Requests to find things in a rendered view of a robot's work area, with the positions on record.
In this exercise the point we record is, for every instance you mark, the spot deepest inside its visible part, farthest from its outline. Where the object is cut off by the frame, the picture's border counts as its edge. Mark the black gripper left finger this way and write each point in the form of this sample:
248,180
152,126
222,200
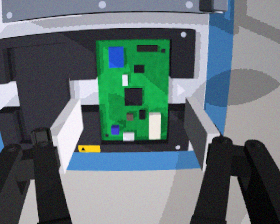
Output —
52,149

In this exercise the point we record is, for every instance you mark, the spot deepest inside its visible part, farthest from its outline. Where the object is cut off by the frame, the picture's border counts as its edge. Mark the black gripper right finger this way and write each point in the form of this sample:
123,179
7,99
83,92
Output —
217,159

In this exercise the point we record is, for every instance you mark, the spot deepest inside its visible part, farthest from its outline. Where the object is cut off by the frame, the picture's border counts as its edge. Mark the green circuit board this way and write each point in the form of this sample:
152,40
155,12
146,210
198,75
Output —
133,81

